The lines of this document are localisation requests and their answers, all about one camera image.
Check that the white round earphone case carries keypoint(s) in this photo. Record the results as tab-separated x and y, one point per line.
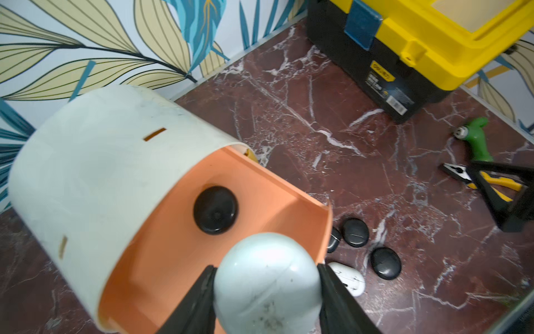
267	283

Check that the white cylindrical drawer cabinet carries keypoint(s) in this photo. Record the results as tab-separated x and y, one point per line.
88	178

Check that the yellow black toolbox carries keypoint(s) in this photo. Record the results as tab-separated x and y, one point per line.
407	54

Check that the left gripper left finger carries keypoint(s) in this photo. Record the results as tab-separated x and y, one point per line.
195	314

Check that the white oblong earphone case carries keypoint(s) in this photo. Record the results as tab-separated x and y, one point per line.
351	278

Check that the yellow handled pliers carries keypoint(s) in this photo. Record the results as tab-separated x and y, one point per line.
524	173

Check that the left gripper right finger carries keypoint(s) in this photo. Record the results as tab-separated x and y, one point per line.
340	313

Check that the orange top drawer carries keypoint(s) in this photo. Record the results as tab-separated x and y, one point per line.
170	251

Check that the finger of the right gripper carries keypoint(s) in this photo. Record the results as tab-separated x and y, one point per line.
510	214

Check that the black round earphone case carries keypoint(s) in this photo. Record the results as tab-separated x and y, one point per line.
215	210
355	232
386	263

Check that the green plastic fitting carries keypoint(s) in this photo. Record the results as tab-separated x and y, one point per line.
473	133

